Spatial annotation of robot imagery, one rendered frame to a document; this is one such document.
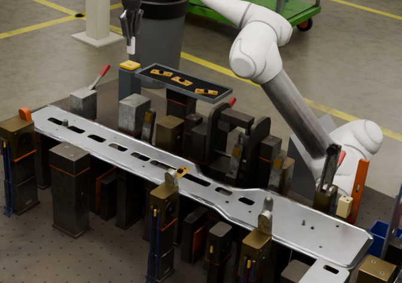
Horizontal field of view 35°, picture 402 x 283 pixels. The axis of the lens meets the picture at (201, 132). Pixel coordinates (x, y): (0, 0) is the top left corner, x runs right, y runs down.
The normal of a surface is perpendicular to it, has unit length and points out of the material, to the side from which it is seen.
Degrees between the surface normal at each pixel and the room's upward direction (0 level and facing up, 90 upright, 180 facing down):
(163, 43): 93
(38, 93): 0
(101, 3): 90
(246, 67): 101
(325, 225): 0
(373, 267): 0
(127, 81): 90
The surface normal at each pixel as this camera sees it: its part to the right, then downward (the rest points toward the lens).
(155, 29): 0.10, 0.52
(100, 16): 0.77, 0.35
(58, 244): 0.07, -0.88
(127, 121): -0.54, 0.36
